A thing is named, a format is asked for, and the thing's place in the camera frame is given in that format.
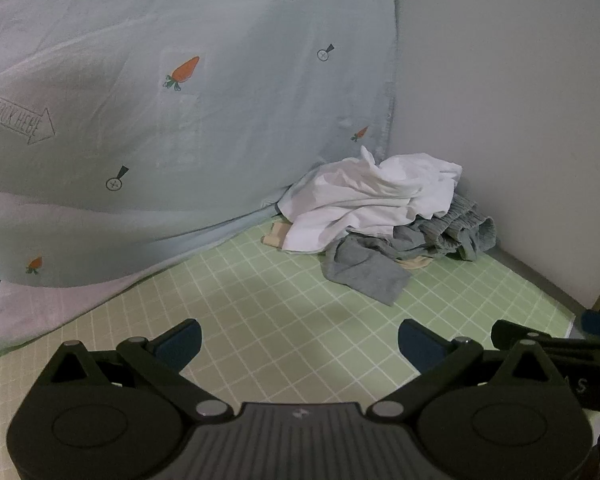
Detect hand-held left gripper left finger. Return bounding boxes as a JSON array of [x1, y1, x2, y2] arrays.
[[45, 319, 228, 418]]

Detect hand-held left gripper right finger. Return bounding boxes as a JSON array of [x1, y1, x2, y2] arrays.
[[372, 319, 567, 418]]

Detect white shirt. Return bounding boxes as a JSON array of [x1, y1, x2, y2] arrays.
[[278, 146, 464, 254]]

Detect grey t-shirt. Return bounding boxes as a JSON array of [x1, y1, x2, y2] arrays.
[[322, 225, 414, 307]]

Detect green checked bed sheet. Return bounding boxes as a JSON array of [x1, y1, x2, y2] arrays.
[[0, 217, 578, 411]]

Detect grey ribbed shorts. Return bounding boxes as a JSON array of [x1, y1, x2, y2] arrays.
[[394, 194, 497, 262]]

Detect beige cloth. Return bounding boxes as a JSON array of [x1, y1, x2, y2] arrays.
[[261, 223, 292, 251]]

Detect carrot print light green blanket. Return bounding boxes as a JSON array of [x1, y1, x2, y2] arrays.
[[0, 0, 400, 361]]

